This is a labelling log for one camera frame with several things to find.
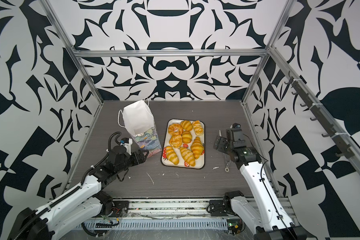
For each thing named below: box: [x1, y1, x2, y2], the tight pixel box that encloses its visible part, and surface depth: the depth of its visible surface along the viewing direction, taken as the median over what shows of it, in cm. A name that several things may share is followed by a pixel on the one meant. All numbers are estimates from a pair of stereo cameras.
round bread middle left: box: [169, 134, 183, 148], surface depth 96 cm
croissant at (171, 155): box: [165, 146, 179, 165], surface depth 91 cm
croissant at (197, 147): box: [190, 136, 205, 160], surface depth 93 cm
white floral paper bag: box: [117, 97, 162, 157], surface depth 84 cm
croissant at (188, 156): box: [180, 147, 196, 167], surface depth 89 cm
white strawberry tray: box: [161, 119, 206, 169], surface depth 96 cm
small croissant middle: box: [182, 130, 193, 144], surface depth 98 cm
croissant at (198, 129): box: [192, 120, 204, 136], surface depth 103 cm
